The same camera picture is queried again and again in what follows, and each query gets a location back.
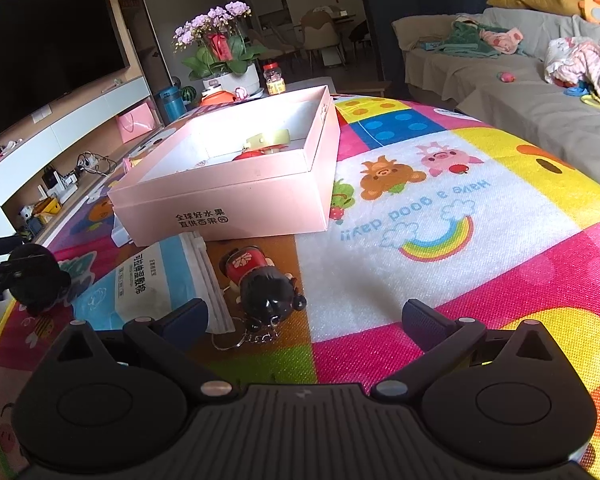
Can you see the orange bowl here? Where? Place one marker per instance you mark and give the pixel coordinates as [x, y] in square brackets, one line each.
[217, 96]

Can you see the pink white baby blanket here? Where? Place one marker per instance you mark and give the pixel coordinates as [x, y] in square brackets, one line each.
[572, 60]

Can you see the red lid candy jar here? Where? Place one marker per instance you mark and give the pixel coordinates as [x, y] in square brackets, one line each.
[275, 82]

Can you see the dining chair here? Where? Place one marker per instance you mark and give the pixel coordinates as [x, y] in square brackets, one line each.
[319, 34]

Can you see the colourful cartoon play mat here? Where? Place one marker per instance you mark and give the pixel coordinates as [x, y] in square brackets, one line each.
[426, 204]

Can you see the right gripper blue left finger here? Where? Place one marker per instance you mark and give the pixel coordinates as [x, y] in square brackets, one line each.
[160, 345]

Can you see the pink cardboard box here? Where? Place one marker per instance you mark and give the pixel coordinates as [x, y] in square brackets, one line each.
[190, 181]

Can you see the yellow green perforated toy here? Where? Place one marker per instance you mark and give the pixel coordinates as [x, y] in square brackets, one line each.
[268, 140]

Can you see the yellow pillow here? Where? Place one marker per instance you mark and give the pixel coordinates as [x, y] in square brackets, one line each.
[559, 7]

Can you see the green cloth on sofa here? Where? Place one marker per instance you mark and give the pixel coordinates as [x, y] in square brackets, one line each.
[470, 39]

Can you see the grey sofa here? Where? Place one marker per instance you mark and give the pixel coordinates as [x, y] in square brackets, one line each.
[530, 107]

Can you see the small pink toy on sofa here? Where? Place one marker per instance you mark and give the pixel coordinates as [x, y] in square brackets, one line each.
[506, 77]

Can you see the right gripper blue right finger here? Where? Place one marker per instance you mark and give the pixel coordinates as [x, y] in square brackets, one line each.
[446, 344]

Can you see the red black doll keychain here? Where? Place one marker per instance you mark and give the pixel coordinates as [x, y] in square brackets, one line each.
[266, 294]

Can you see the pink orchid flower pot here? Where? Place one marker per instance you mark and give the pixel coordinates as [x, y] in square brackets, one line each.
[224, 55]

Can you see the blue water bottle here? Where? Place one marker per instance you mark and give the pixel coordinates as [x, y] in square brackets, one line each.
[171, 103]

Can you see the red daruma doll toy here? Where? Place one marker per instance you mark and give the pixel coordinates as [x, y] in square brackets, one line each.
[245, 154]

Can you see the black television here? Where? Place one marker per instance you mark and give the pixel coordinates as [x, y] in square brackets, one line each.
[49, 48]

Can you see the pink bag on shelf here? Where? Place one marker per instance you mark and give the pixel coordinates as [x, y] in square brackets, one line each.
[137, 121]

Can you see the blue white mask package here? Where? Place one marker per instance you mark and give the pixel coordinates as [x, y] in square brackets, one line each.
[155, 282]

